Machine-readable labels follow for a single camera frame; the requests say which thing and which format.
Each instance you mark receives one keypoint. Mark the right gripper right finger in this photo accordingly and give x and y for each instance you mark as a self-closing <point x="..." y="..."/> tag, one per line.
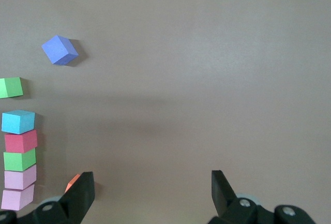
<point x="227" y="206"/>

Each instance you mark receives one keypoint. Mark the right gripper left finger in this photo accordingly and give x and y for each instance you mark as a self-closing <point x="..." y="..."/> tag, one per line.
<point x="77" y="203"/>

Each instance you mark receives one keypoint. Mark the pink foam cube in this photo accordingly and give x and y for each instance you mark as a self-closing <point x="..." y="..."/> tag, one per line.
<point x="18" y="178"/>
<point x="15" y="198"/>

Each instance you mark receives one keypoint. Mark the green foam cube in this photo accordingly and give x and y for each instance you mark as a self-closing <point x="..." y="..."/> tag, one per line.
<point x="11" y="87"/>
<point x="18" y="160"/>

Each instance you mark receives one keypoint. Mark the red foam cube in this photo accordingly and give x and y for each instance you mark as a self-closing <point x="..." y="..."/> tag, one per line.
<point x="19" y="142"/>

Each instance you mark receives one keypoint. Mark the blue foam cube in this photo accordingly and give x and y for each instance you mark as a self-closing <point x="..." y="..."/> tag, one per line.
<point x="16" y="121"/>

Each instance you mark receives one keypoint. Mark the orange foam cube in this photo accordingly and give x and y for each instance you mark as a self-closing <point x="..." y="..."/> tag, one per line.
<point x="72" y="182"/>

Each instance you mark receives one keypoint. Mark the purple foam cube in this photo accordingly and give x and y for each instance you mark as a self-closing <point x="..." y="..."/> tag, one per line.
<point x="58" y="49"/>

